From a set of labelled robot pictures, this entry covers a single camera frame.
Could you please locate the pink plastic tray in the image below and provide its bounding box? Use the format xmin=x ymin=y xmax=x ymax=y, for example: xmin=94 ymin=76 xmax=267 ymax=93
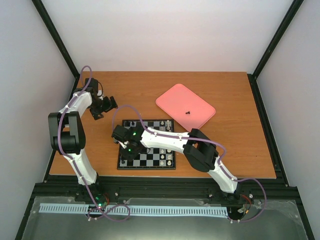
xmin=155 ymin=83 xmax=216 ymax=132

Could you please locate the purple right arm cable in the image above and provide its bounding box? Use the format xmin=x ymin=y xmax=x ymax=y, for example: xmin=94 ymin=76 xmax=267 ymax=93
xmin=111 ymin=104 xmax=267 ymax=224

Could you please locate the black aluminium frame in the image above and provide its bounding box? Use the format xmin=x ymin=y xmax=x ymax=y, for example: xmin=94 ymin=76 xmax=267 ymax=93
xmin=15 ymin=0 xmax=315 ymax=240

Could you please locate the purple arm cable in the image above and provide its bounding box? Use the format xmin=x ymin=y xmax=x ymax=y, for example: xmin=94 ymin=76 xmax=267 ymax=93
xmin=57 ymin=65 xmax=131 ymax=223
xmin=111 ymin=104 xmax=267 ymax=224

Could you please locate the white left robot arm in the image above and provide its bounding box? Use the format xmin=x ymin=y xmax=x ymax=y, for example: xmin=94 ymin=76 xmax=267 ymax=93
xmin=48 ymin=78 xmax=118 ymax=202

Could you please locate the light blue cable duct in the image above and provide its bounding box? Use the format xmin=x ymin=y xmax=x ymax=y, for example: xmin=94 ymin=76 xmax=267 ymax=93
xmin=38 ymin=203 xmax=228 ymax=218

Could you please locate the black and white chessboard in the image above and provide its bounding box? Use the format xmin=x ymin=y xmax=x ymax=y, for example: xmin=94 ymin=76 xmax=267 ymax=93
xmin=117 ymin=119 xmax=176 ymax=170

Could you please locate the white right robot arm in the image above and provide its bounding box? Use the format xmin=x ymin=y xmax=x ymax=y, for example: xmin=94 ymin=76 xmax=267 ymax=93
xmin=111 ymin=124 xmax=238 ymax=194

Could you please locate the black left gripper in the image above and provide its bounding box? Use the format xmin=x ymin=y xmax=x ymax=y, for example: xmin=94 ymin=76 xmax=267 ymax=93
xmin=89 ymin=96 xmax=118 ymax=121

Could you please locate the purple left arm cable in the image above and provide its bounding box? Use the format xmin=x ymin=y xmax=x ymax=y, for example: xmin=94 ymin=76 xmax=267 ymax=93
xmin=57 ymin=65 xmax=131 ymax=223

